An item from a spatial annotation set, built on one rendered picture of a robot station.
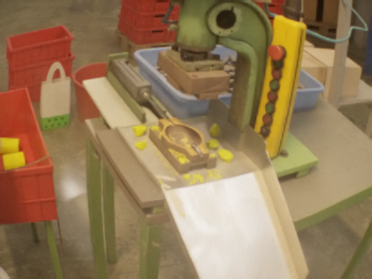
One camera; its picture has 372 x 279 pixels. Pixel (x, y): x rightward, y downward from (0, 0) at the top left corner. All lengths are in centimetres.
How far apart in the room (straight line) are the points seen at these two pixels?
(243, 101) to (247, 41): 16
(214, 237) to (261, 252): 12
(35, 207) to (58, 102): 182
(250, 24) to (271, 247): 53
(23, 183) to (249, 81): 73
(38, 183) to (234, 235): 64
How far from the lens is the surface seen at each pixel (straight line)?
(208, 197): 113
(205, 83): 107
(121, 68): 149
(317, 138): 154
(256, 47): 119
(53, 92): 323
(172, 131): 126
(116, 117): 136
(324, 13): 727
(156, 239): 116
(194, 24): 106
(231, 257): 109
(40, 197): 150
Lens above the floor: 164
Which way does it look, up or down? 29 degrees down
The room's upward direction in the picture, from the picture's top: 8 degrees clockwise
